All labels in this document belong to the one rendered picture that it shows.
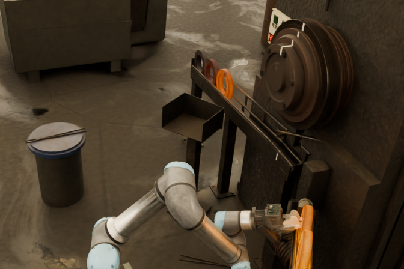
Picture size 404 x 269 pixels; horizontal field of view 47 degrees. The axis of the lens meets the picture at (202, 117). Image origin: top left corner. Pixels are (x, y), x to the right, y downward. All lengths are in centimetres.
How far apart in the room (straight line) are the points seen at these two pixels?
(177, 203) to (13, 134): 218
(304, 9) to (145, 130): 178
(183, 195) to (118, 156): 170
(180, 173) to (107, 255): 42
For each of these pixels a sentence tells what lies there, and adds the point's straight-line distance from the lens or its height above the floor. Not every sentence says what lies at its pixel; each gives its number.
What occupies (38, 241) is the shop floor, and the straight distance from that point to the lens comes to 278.
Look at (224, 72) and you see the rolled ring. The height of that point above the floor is 78.
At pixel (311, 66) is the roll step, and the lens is 187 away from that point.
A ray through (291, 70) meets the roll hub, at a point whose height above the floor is 120.
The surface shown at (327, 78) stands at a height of 121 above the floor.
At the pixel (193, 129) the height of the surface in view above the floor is 60.
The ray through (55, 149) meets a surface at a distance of 268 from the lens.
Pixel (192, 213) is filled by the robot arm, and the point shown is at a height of 85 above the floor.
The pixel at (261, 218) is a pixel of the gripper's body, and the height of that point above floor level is 71.
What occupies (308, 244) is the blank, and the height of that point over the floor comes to 79.
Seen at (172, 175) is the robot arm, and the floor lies 90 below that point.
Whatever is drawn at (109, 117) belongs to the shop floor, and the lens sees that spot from 372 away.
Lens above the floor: 198
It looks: 32 degrees down
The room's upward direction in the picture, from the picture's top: 5 degrees clockwise
